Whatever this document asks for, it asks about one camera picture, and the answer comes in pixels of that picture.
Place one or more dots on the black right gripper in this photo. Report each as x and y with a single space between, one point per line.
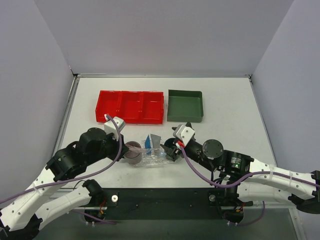
175 150

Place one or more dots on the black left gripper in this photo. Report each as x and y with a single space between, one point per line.
121 149

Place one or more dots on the mauve mug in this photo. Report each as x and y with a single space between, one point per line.
132 157

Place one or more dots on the pink toothbrush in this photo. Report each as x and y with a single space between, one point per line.
135 149

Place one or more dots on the dark green mug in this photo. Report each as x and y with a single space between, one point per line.
172 152

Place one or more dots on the blue toothpaste tube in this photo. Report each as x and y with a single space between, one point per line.
148 145

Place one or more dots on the clear textured holder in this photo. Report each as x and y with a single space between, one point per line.
157 154

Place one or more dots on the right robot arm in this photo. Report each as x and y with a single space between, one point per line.
244 178

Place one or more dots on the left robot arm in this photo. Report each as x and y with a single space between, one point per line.
59 188

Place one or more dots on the clear textured oval tray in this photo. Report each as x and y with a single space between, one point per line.
149 163

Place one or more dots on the red compartment bin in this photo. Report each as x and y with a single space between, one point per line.
134 107

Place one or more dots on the green plastic bin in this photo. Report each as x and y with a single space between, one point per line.
185 106

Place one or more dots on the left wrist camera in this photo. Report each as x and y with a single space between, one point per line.
113 126

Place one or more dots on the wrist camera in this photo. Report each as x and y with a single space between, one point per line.
182 134
113 126

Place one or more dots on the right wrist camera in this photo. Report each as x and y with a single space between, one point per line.
182 134

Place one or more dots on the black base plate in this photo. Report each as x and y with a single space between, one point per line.
206 203

